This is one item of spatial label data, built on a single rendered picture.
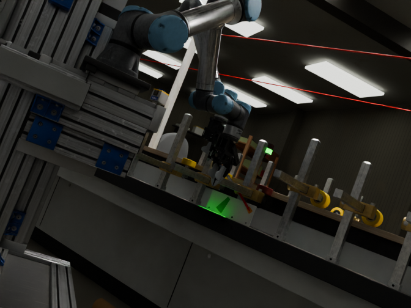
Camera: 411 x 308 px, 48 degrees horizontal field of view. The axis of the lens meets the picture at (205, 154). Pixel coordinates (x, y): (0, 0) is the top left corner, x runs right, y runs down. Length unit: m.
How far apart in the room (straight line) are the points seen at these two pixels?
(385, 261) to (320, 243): 0.29
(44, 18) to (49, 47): 0.10
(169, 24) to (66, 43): 0.43
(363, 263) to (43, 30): 1.59
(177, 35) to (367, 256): 1.26
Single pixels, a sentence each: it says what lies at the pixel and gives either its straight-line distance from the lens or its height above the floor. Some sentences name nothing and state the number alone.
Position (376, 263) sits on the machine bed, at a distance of 2.14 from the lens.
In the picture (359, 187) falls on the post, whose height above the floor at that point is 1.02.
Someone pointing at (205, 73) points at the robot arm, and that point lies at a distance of 1.87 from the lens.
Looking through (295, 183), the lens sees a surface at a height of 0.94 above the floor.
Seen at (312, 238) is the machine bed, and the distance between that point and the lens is 2.23.
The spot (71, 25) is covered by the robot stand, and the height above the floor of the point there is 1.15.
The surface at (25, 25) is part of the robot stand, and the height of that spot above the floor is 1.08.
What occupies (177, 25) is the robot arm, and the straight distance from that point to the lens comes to 1.48.
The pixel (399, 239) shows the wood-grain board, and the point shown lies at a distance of 2.07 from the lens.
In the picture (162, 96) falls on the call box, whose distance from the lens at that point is 2.65.
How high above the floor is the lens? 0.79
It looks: 4 degrees up
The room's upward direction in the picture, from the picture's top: 21 degrees clockwise
